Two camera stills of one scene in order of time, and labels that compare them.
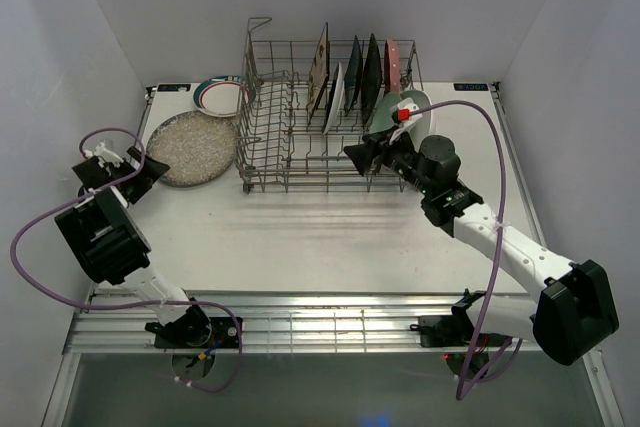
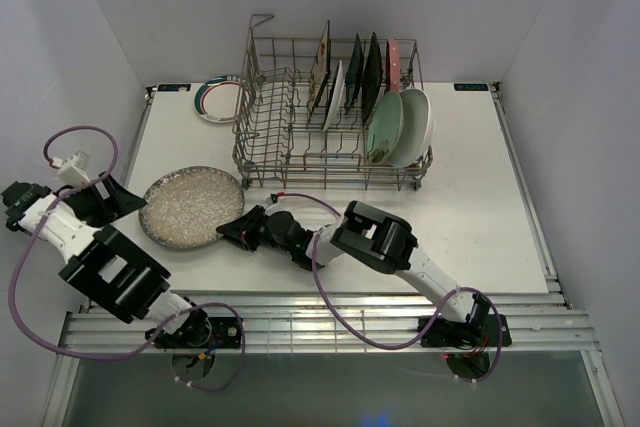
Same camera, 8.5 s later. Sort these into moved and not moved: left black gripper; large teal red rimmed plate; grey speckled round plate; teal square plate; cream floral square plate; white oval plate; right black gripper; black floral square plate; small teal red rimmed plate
Moved: grey speckled round plate; right black gripper; left black gripper
Not moved: white oval plate; small teal red rimmed plate; large teal red rimmed plate; black floral square plate; cream floral square plate; teal square plate
